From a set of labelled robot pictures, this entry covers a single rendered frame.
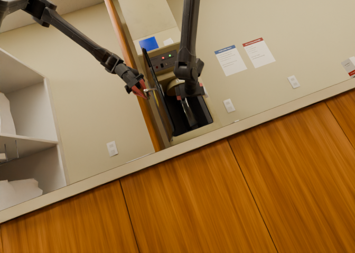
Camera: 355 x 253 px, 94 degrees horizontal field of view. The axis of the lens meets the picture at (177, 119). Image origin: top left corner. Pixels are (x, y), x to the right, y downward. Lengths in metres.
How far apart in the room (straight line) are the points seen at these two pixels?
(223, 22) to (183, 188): 1.64
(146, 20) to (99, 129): 0.92
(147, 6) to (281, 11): 1.38
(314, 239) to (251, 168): 0.31
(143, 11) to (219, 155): 1.10
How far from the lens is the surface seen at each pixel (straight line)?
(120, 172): 0.68
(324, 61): 2.11
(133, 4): 1.46
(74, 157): 1.61
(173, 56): 1.06
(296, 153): 0.81
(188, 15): 0.70
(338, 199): 0.90
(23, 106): 1.97
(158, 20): 1.33
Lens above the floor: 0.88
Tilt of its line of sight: 13 degrees up
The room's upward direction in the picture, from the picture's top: 21 degrees counter-clockwise
